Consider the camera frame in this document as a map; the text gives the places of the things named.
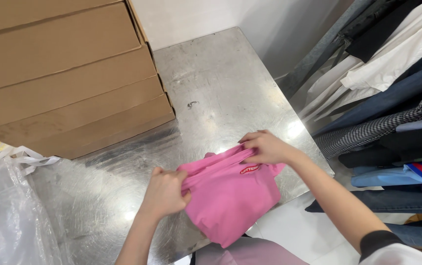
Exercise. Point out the person's right hand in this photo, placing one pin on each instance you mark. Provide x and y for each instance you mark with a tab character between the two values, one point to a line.
271	149

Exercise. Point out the person's left hand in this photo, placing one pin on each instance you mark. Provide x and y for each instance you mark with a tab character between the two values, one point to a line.
163	195

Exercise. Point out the person's left fingers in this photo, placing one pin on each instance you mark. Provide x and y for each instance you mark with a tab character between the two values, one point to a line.
183	182

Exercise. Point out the pink garment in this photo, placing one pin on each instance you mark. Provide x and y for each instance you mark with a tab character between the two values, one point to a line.
229	198

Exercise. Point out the flat brown cardboard box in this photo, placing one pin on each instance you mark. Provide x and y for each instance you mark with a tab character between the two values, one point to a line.
85	112
49	48
104	132
30	13
63	88

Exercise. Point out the person's mauve garment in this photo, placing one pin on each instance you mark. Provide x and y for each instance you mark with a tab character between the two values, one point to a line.
247	254

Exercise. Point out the white plastic bag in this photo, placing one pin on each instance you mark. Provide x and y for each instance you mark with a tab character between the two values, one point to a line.
30	160

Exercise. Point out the clear plastic bag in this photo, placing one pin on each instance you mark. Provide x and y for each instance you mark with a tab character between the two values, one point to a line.
8	217

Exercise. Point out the person's white black-cuffed sleeve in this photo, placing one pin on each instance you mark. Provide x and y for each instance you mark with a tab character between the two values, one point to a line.
391	250

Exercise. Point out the rack of hanging clothes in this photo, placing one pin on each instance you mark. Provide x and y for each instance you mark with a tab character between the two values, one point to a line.
391	95

